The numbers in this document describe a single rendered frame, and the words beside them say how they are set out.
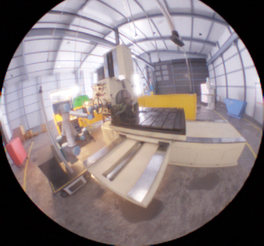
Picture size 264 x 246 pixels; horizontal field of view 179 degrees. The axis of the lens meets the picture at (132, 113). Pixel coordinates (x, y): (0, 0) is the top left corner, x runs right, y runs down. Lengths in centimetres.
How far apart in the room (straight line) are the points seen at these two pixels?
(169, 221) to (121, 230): 62
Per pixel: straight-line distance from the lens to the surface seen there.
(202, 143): 166
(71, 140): 127
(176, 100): 373
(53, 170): 156
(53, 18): 923
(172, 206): 153
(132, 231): 148
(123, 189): 85
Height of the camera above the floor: 146
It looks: 14 degrees down
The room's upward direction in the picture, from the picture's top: 8 degrees counter-clockwise
